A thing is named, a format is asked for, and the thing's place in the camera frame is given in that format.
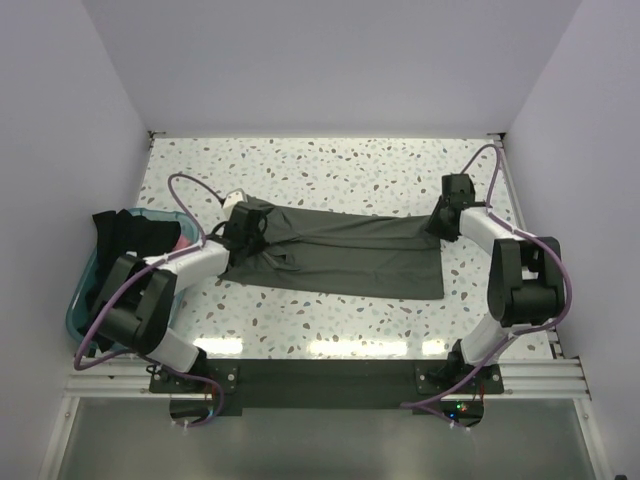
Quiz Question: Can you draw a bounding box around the dark grey t shirt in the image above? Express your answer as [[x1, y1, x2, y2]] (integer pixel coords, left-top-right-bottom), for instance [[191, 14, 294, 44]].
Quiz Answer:
[[221, 197, 444, 301]]

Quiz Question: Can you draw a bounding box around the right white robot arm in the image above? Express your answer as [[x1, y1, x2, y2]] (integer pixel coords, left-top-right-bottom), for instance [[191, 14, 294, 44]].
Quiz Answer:
[[426, 173, 569, 393]]

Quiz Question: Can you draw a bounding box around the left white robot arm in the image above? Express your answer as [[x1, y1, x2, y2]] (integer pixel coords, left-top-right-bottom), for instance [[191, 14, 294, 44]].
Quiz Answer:
[[85, 201, 268, 392]]

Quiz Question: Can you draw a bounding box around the pink t shirt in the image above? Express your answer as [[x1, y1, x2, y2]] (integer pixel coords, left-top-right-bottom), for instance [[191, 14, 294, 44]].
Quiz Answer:
[[173, 235, 192, 251]]

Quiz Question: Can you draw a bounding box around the black t shirt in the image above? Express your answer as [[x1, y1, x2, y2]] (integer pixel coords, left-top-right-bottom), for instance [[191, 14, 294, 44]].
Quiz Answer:
[[66, 208, 196, 355]]

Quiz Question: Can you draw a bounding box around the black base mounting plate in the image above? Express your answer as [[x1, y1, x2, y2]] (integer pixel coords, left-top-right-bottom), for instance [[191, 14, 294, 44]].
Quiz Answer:
[[148, 357, 504, 426]]

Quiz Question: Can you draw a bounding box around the teal plastic laundry basket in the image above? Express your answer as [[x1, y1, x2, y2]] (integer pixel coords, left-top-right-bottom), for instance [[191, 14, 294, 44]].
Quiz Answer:
[[66, 208, 199, 342]]

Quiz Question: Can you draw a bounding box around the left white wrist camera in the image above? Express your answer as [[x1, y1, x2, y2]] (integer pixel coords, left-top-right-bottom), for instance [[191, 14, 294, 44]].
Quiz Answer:
[[222, 189, 247, 217]]

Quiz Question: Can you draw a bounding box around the aluminium rail frame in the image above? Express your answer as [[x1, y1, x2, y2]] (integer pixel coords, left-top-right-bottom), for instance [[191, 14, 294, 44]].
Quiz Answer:
[[40, 332, 616, 479]]

